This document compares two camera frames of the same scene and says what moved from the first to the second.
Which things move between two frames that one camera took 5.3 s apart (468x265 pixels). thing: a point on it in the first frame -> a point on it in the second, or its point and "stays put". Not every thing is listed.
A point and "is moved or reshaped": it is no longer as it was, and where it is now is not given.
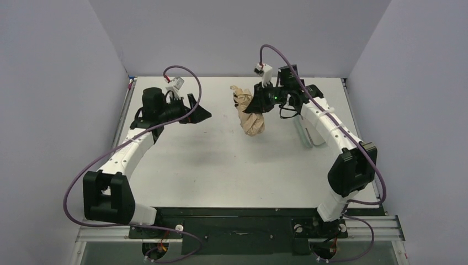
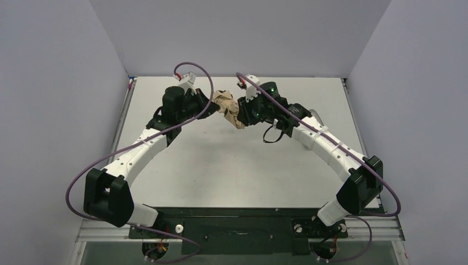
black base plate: (244, 231) stays put
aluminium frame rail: (382, 228) stays put
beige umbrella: (253, 123) is moved or reshaped
